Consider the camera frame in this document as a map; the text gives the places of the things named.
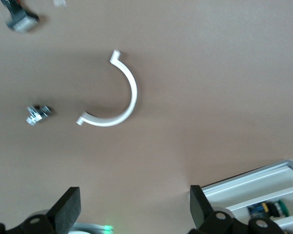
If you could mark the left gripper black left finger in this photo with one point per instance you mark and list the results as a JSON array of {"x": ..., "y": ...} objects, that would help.
[{"x": 66, "y": 209}]

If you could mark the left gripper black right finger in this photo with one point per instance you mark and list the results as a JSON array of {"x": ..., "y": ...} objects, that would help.
[{"x": 200, "y": 207}]

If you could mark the green push button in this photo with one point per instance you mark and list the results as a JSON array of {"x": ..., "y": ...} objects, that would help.
[{"x": 273, "y": 209}]

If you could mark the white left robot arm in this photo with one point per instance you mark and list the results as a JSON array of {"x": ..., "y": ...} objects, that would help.
[{"x": 92, "y": 228}]

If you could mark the small silver knob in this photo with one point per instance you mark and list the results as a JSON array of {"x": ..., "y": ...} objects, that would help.
[{"x": 37, "y": 115}]

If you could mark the black knob switch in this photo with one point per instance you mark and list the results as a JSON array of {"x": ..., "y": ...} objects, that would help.
[{"x": 20, "y": 19}]

